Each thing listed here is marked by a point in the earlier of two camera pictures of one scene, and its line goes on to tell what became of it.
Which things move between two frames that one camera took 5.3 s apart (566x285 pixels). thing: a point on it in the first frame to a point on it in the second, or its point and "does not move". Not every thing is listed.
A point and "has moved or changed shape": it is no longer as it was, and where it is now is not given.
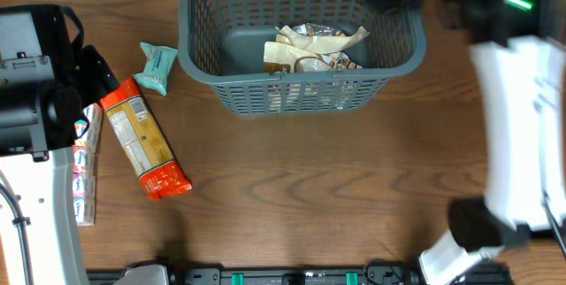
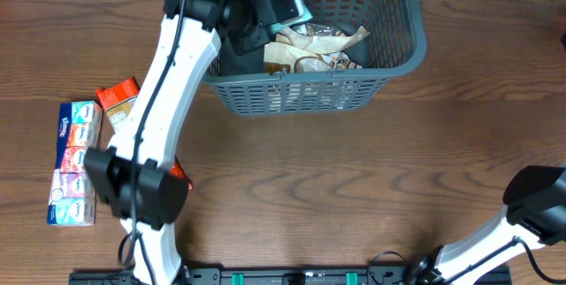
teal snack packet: (158, 62) has moved or changed shape
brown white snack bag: (280, 58) does not move
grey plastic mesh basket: (227, 14) does not move
